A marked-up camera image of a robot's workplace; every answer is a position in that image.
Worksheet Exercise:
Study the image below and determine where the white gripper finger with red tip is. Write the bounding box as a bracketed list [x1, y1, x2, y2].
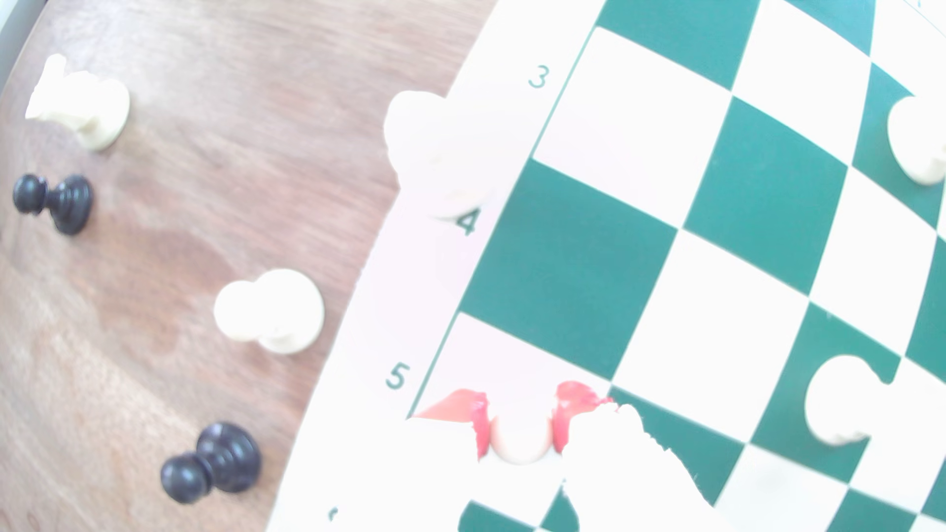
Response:
[325, 389, 492, 532]
[553, 380, 729, 532]

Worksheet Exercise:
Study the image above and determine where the small white chess pawn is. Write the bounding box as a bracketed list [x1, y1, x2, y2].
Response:
[490, 410, 554, 466]

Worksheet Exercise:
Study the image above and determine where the black chess pawn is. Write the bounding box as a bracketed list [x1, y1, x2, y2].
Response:
[160, 421, 263, 506]
[12, 173, 95, 237]

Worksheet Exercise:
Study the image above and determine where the white chess rook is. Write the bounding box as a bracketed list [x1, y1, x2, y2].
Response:
[803, 354, 899, 447]

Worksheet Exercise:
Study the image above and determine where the green and white chess mat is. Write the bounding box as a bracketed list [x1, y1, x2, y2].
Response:
[266, 0, 946, 532]

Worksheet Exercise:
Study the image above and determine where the tall white chess piece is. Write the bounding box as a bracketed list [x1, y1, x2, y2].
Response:
[886, 95, 946, 186]

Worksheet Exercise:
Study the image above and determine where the white chess knight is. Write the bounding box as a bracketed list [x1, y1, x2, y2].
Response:
[24, 53, 132, 152]

